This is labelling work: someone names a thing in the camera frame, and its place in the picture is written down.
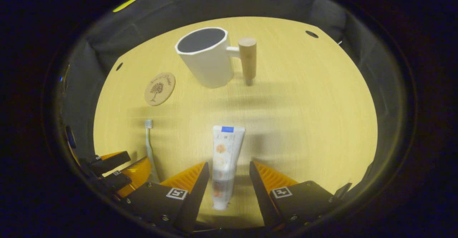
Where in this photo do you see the white toothbrush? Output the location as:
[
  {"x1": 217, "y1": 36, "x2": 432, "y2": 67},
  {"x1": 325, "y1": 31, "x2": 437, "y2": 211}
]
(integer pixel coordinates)
[{"x1": 144, "y1": 119, "x2": 160, "y2": 184}]

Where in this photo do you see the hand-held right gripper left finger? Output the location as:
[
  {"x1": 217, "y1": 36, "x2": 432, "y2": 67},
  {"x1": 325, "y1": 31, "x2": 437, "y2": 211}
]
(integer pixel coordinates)
[{"x1": 120, "y1": 162, "x2": 210, "y2": 233}]

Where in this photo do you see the black backdrop cloth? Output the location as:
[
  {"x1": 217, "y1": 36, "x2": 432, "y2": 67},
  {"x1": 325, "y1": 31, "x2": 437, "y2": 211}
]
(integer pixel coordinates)
[{"x1": 59, "y1": 0, "x2": 390, "y2": 195}]

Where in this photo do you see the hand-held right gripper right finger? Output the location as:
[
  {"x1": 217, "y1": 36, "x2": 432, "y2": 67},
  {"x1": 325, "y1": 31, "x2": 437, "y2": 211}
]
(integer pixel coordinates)
[{"x1": 249, "y1": 161, "x2": 341, "y2": 231}]

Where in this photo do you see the round wooden coaster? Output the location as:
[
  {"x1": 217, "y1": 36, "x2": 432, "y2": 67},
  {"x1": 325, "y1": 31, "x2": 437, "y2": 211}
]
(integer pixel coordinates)
[{"x1": 144, "y1": 72, "x2": 176, "y2": 106}]

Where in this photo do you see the white cup with wooden handle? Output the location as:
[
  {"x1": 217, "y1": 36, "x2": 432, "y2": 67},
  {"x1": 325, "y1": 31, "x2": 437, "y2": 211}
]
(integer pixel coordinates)
[{"x1": 175, "y1": 27, "x2": 257, "y2": 89}]

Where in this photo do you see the white toothpaste tube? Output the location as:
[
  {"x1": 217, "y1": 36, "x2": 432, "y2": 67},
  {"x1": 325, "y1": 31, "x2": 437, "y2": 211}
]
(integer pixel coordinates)
[{"x1": 212, "y1": 125, "x2": 246, "y2": 210}]

